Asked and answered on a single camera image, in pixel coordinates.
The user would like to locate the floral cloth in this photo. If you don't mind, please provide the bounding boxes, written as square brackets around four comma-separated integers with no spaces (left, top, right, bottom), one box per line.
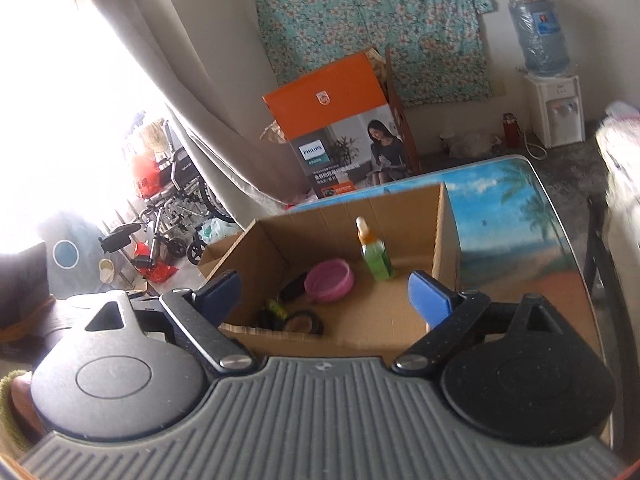
[247,0,501,108]

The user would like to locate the beige curtain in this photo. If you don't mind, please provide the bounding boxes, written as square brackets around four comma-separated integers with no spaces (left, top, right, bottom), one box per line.
[65,0,301,211]

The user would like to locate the seascape printed table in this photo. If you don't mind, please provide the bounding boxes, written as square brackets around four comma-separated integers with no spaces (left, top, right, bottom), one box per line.
[290,155,608,361]

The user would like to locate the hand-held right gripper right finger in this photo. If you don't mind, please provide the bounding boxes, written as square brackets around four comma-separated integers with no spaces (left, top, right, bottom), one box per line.
[391,270,591,375]

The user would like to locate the green knitted cloth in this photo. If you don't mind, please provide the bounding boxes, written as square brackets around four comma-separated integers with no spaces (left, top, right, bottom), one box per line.
[0,369,48,461]

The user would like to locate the cardboard box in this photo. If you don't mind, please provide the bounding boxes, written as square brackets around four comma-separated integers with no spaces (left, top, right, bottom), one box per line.
[204,182,463,356]

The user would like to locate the green bottle orange top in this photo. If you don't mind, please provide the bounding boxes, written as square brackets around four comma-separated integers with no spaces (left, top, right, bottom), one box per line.
[356,216,396,281]

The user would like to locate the white water dispenser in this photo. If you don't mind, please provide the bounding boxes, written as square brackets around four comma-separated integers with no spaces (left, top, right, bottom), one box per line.
[522,74,587,149]

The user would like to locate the dark cloth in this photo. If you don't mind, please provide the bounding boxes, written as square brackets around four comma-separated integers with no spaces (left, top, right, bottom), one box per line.
[0,242,68,361]

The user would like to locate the grey cushion blue circle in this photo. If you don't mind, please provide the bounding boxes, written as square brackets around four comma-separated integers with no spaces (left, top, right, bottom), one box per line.
[45,210,131,293]

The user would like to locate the red thermos bottle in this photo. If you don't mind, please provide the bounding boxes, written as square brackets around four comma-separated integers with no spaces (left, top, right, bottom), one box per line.
[502,112,521,148]

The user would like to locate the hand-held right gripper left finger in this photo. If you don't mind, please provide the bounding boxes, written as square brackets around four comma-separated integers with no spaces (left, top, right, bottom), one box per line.
[65,269,257,375]

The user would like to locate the black curved object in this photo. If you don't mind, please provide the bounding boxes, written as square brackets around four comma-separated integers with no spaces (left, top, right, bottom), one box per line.
[280,272,311,303]

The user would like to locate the orange appliance carton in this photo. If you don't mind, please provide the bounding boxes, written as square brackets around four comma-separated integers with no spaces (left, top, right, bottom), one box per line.
[260,47,422,200]

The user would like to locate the white power cable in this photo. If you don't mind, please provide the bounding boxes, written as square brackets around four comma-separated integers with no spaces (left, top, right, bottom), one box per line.
[520,127,548,161]

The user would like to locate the black tape roll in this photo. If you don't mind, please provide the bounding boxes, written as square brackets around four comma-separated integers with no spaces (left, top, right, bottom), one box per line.
[284,309,326,336]

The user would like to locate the orange red bag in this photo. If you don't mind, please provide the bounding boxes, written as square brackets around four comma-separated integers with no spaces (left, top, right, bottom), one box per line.
[131,152,161,196]

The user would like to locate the green white plastic bag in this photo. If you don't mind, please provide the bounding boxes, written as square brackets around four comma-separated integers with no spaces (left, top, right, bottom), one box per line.
[197,217,241,243]

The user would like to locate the pink striped cloth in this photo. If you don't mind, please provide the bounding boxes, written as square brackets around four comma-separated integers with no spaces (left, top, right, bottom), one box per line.
[605,101,640,121]

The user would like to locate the blue water jug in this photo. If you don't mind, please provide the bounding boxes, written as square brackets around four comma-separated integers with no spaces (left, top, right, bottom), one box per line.
[507,0,572,78]

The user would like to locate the wheelchair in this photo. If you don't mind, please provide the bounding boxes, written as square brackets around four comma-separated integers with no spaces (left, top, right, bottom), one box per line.
[132,120,236,266]

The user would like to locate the pink bowl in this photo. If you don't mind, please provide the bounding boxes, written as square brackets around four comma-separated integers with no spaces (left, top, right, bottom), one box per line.
[304,258,356,303]

